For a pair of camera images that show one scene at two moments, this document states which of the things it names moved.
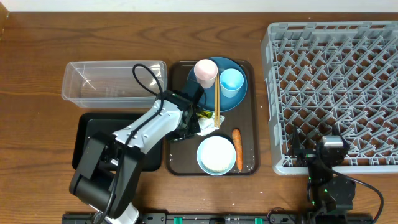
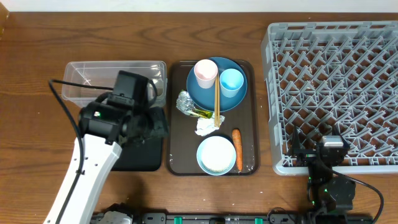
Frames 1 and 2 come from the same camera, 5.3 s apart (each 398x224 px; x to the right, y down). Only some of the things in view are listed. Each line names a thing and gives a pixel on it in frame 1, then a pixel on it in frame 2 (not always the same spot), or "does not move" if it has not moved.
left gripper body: [193, 129] → [150, 126]
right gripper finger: [296, 143] does not move
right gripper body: [308, 155] does not move
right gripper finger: [336, 130] does not move
